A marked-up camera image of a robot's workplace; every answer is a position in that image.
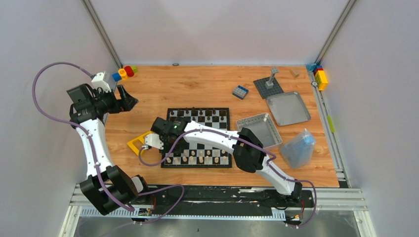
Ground black white chessboard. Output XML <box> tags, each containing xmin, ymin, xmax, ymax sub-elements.
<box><xmin>161</xmin><ymin>108</ymin><xmax>232</xmax><ymax>168</ymax></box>

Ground metal tin box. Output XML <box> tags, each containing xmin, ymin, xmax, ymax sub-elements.
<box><xmin>236</xmin><ymin>113</ymin><xmax>282</xmax><ymax>150</ymax></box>

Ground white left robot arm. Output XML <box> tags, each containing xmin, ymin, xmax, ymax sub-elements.
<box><xmin>67</xmin><ymin>83</ymin><xmax>151</xmax><ymax>215</ymax></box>

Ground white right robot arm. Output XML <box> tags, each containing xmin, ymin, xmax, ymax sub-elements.
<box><xmin>151</xmin><ymin>117</ymin><xmax>302</xmax><ymax>206</ymax></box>

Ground coloured toy cylinders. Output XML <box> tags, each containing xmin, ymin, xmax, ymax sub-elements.
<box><xmin>112</xmin><ymin>66</ymin><xmax>138</xmax><ymax>82</ymax></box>

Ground yellow triangular plastic stand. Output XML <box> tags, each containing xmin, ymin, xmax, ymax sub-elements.
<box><xmin>127</xmin><ymin>131</ymin><xmax>152</xmax><ymax>156</ymax></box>

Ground blue grey toy brick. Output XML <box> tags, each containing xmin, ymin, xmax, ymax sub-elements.
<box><xmin>232</xmin><ymin>85</ymin><xmax>249</xmax><ymax>100</ymax></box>

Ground blue plastic bag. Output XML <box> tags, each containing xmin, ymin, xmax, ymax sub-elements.
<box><xmin>279</xmin><ymin>129</ymin><xmax>316</xmax><ymax>169</ymax></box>

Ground small wooden block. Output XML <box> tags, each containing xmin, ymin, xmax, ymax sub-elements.
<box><xmin>290</xmin><ymin>69</ymin><xmax>300</xmax><ymax>78</ymax></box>

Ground coloured toy brick stack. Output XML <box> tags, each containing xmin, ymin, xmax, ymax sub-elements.
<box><xmin>305</xmin><ymin>64</ymin><xmax>329</xmax><ymax>91</ymax></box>

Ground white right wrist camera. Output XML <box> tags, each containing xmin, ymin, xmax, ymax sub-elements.
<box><xmin>142</xmin><ymin>132</ymin><xmax>164</xmax><ymax>150</ymax></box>

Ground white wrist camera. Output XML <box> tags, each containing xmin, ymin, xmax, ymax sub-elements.
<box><xmin>142</xmin><ymin>132</ymin><xmax>164</xmax><ymax>150</ymax></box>
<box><xmin>91</xmin><ymin>72</ymin><xmax>112</xmax><ymax>93</ymax></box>

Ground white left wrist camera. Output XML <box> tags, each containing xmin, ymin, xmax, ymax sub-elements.
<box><xmin>91</xmin><ymin>72</ymin><xmax>112</xmax><ymax>93</ymax></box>

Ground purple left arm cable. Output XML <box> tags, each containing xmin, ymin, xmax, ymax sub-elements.
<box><xmin>32</xmin><ymin>62</ymin><xmax>186</xmax><ymax>226</ymax></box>

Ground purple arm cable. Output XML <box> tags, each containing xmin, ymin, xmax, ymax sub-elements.
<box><xmin>138</xmin><ymin>128</ymin><xmax>318</xmax><ymax>229</ymax></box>
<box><xmin>32</xmin><ymin>62</ymin><xmax>186</xmax><ymax>226</ymax></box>

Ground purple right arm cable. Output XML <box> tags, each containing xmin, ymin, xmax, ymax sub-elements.
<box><xmin>138</xmin><ymin>128</ymin><xmax>318</xmax><ymax>229</ymax></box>

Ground grey brick baseplate with post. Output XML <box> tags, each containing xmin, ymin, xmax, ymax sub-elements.
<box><xmin>253</xmin><ymin>67</ymin><xmax>284</xmax><ymax>99</ymax></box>

